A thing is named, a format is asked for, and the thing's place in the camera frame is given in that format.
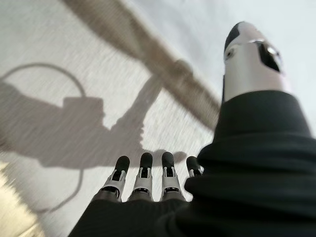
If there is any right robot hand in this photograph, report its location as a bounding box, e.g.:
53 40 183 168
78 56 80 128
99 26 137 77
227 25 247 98
68 21 316 237

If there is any grey textured floor rug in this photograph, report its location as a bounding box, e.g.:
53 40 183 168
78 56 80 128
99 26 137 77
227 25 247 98
0 0 215 237

